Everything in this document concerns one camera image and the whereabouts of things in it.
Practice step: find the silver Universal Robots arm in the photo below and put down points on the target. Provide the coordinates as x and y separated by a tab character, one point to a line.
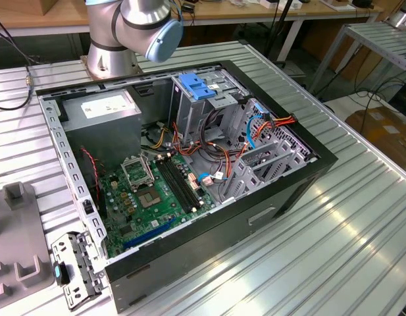
140	19

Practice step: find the grey metal disk bay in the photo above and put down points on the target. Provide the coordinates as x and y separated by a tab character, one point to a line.
245	177

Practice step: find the beige board connector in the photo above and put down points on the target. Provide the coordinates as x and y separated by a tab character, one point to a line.
192	182

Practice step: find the black RAM slot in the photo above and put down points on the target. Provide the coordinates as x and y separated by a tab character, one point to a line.
184	181
176	186

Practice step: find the grey metal drive cage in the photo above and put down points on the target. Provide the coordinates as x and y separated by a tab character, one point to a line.
189	112

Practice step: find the green motherboard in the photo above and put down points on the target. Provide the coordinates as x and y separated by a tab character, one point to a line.
171	215

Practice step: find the CPU socket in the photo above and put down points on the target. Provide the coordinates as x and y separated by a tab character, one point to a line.
149	198

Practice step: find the blue plastic drive latch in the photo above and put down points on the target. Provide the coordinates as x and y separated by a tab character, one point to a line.
197	87

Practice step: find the blue expansion slot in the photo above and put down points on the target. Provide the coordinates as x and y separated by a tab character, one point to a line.
149	233

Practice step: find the black open PC case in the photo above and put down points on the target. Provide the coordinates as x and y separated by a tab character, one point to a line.
189	250

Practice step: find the grey power supply unit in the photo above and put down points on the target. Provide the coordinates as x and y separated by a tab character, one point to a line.
104	138

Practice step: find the small white box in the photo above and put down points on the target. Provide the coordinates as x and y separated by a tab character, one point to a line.
268	4

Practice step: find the black tripod stand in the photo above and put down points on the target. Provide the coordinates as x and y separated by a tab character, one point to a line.
287	5

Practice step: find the large flat cardboard box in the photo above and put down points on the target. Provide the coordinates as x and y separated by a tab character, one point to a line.
383	131

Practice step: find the brown cardboard box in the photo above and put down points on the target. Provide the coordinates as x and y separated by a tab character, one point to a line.
360	64

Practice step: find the black latch teal tab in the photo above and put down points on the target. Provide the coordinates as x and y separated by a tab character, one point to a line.
57	272

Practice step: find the grey parts rack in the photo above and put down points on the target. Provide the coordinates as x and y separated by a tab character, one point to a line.
18	230

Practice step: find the metal slat side table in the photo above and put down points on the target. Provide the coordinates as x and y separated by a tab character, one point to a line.
380	39

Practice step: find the small black device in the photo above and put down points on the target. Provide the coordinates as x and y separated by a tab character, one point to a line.
362	3

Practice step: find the small black case switch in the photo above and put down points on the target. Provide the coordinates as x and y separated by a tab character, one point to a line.
87	206

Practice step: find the hinged metal slot bracket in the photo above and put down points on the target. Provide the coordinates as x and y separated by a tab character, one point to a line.
62	245

